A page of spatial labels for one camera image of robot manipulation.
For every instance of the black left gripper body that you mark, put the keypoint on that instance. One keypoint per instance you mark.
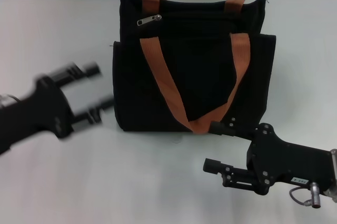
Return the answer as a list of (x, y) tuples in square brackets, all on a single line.
[(39, 110)]

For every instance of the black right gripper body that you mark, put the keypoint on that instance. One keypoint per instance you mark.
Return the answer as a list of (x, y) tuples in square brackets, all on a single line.
[(279, 160)]

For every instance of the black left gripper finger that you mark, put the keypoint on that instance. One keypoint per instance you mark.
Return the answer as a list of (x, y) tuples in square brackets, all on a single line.
[(76, 72), (89, 118)]

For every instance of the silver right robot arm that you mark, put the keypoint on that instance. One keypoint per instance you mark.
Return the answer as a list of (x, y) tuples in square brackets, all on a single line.
[(334, 160)]

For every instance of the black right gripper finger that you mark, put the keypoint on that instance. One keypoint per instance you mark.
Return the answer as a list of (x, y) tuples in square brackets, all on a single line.
[(223, 128), (237, 177)]

